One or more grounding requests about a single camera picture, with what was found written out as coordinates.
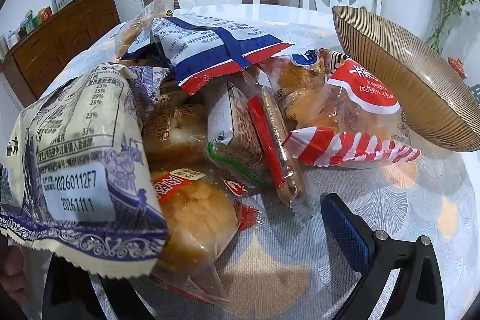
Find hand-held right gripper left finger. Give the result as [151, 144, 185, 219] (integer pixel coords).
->
[88, 273, 156, 320]

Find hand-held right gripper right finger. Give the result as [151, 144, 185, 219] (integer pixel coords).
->
[321, 193, 445, 320]

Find red striped clear bread packet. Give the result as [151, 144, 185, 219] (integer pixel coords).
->
[281, 58, 421, 168]

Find brown snack packet green edge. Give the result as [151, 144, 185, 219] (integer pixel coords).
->
[206, 80, 271, 186]

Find ribbed amber glass bowl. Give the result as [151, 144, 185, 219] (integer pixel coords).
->
[332, 5, 480, 153]

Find purple cream snack packet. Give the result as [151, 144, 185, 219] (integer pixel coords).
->
[129, 65, 171, 107]
[0, 63, 169, 277]

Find blue white red snack packet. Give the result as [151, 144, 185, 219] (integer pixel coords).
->
[120, 18, 181, 62]
[150, 14, 295, 96]

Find red strip biscuit packet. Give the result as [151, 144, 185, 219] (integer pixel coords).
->
[247, 88, 314, 219]

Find orange label bread packet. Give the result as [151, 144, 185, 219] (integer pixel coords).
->
[148, 166, 267, 307]

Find clear pastry packet blue label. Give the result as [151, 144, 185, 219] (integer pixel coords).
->
[259, 48, 334, 129]

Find brown label cake packet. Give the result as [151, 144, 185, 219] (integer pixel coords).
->
[142, 89, 211, 171]

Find small red packet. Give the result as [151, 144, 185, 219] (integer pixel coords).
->
[448, 58, 466, 79]

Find brown wooden cabinet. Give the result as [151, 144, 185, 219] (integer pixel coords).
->
[0, 0, 121, 100]

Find clear bread packet yellow print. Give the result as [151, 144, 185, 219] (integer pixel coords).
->
[114, 0, 175, 56]

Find white side unit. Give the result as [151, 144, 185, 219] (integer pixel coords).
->
[112, 0, 144, 21]

